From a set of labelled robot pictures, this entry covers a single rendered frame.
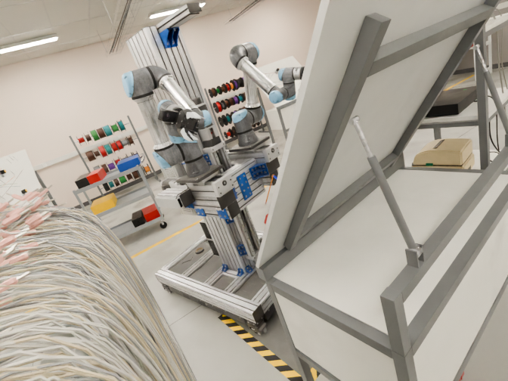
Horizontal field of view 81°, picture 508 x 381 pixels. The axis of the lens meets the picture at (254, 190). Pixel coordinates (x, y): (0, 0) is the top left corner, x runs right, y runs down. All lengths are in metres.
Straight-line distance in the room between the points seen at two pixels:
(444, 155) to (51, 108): 7.56
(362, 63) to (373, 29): 0.07
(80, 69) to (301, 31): 6.34
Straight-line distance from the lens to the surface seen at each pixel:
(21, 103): 8.22
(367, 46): 0.75
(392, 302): 0.86
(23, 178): 5.67
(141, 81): 1.69
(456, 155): 2.09
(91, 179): 4.42
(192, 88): 2.12
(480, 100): 1.86
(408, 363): 1.04
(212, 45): 8.99
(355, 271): 1.26
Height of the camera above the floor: 1.61
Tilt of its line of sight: 21 degrees down
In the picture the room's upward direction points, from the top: 19 degrees counter-clockwise
